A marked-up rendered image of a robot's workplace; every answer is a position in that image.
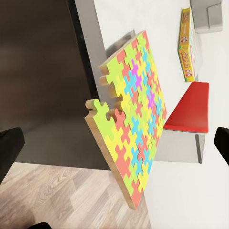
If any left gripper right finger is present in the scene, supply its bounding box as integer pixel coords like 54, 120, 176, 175
214, 127, 229, 165

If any board game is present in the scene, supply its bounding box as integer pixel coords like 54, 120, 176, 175
178, 8, 196, 83

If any jigsaw puzzle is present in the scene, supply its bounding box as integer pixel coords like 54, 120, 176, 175
85, 30, 167, 210

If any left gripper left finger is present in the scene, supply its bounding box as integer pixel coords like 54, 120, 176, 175
0, 127, 25, 184

